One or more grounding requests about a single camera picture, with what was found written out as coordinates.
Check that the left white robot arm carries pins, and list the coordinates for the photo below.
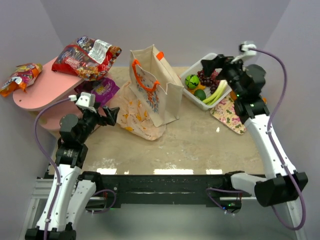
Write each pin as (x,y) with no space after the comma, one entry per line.
(71,188)

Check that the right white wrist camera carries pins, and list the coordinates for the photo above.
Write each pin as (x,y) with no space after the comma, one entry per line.
(246,51)

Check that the red snack bag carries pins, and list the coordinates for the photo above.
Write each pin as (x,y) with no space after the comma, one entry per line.
(87,58)

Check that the green celery stalks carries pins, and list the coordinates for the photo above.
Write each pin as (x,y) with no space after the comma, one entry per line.
(217,94)

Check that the orange banana print plastic bag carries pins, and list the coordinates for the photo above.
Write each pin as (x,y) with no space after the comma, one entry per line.
(133,116)

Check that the floral pattern tray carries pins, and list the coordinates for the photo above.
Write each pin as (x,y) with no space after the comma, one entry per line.
(225,113)

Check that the orange bread toy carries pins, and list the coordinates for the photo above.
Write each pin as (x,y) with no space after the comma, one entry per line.
(233,96)

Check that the orange star shaped toy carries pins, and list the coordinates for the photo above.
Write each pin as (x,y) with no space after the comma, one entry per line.
(199,87)

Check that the orange yellow snack bag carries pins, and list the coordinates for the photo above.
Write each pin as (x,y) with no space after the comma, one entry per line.
(23,77)

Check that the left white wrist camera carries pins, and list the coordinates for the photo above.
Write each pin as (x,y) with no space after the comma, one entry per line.
(83,100)

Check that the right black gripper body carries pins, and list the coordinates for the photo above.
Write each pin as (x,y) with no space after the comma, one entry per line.
(222,66)

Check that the green watermelon ball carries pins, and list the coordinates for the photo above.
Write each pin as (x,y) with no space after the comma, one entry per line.
(191,81)

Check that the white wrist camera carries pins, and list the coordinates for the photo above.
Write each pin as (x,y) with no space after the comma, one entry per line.
(83,100)
(246,51)

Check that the purple grape bunch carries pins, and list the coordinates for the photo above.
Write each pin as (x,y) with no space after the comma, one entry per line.
(210,82)

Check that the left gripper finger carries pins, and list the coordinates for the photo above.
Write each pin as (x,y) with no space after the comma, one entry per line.
(107,120)
(111,112)

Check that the black base mount frame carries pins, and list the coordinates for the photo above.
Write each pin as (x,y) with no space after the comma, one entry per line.
(210,190)

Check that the pink three tier shelf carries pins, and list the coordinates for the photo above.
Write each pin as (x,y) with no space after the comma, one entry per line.
(48,88)

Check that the dark green lime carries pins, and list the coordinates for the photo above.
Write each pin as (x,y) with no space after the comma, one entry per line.
(200,94)

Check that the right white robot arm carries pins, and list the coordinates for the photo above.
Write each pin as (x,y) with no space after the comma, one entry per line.
(282,182)

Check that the purple snack bag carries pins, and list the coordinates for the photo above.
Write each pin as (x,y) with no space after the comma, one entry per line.
(103,89)

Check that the canvas tote bag orange handles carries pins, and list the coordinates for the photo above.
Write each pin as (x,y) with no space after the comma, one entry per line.
(156,85)

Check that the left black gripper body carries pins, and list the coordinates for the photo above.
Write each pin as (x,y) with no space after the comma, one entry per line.
(102,117)

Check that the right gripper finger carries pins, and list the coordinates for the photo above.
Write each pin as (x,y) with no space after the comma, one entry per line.
(209,66)
(220,58)

